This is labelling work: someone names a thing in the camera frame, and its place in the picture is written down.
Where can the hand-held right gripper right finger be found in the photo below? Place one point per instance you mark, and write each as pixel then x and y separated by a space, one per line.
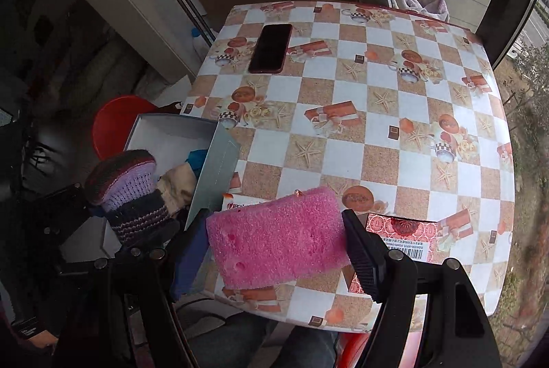
pixel 364 252

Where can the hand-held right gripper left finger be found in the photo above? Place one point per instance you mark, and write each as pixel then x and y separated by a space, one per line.
pixel 191 252

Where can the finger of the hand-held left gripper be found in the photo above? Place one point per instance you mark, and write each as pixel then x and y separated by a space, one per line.
pixel 60 213
pixel 150 239

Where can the purple black knitted sock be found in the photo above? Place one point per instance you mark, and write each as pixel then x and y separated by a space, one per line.
pixel 128 187

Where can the beige cloth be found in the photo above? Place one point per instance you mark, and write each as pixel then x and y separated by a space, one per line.
pixel 178 183

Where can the pink sponge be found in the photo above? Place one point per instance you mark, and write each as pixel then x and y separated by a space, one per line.
pixel 274 239

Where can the white cardboard box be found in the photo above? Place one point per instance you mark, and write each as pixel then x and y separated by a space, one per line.
pixel 214 170

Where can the blue cloth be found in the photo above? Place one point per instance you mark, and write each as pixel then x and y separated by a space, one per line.
pixel 197 162

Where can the person's left hand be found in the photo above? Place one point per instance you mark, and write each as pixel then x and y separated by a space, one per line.
pixel 40 341

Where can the red patterned packet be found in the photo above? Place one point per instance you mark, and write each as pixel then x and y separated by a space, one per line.
pixel 403 230

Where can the white green tissue packet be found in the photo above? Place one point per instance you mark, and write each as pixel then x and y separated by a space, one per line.
pixel 240 203

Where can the red plastic chair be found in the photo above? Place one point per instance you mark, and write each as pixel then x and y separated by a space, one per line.
pixel 347 351

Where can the red plastic stool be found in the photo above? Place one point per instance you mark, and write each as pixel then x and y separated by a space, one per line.
pixel 111 123

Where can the person's leg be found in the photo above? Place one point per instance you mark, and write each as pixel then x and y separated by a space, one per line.
pixel 257 342

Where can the checkered printed tablecloth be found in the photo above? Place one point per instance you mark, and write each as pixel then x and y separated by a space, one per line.
pixel 343 115

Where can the white bottle blue cap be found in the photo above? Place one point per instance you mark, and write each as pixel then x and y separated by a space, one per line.
pixel 198 46

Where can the black smartphone red case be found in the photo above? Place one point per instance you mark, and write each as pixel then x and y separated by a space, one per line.
pixel 270 48

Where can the lavender towel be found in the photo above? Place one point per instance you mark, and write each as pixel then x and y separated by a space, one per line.
pixel 429 7

